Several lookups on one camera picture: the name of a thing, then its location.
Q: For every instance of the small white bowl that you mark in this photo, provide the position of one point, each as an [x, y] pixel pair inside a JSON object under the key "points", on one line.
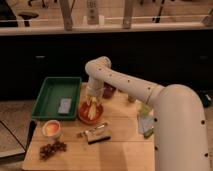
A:
{"points": [[52, 129]]}

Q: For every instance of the bunch of dark grapes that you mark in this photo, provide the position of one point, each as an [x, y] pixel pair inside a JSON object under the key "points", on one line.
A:
{"points": [[49, 150]]}

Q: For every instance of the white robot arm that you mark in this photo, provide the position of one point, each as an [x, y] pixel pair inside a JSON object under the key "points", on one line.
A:
{"points": [[180, 131]]}

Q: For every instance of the grey sponge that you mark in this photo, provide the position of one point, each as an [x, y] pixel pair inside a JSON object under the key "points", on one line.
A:
{"points": [[65, 105]]}

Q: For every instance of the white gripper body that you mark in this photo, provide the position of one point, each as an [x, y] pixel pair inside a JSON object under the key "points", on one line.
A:
{"points": [[95, 91]]}

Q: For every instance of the red bowl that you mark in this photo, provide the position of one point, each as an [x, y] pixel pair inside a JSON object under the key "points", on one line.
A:
{"points": [[83, 113]]}

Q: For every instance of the dark red apple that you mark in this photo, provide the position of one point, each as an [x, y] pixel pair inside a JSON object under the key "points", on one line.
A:
{"points": [[108, 91]]}

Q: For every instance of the green cucumber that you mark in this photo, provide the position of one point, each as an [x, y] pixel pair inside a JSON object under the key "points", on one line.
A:
{"points": [[148, 133]]}

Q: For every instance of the yellow banana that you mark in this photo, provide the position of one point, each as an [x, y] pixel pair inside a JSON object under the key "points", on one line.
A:
{"points": [[92, 109]]}

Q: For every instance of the small brown cup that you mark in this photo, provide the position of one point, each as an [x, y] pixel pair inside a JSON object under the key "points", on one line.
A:
{"points": [[131, 99]]}

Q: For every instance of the yellow-green pear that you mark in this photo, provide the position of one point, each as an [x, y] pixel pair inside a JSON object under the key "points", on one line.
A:
{"points": [[145, 109]]}

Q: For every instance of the green plastic tray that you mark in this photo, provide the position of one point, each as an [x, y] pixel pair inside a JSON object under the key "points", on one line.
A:
{"points": [[52, 92]]}

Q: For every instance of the light blue cloth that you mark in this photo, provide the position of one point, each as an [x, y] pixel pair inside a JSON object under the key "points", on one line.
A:
{"points": [[145, 123]]}

